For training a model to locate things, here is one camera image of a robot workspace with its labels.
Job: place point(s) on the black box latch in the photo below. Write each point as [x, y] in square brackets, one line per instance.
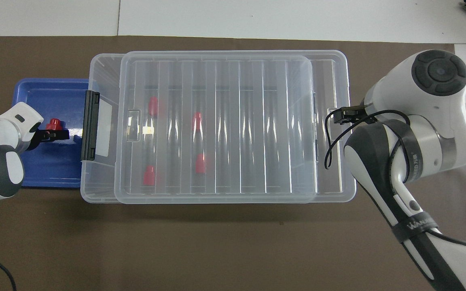
[90, 125]

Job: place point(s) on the blue plastic tray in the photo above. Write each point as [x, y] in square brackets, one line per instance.
[51, 165]

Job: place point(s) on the clear plastic lid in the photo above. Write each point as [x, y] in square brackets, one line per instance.
[233, 133]

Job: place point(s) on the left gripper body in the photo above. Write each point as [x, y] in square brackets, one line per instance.
[34, 139]

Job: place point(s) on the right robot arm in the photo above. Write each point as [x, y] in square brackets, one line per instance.
[439, 117]

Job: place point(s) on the clear plastic box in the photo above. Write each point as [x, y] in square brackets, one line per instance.
[336, 178]

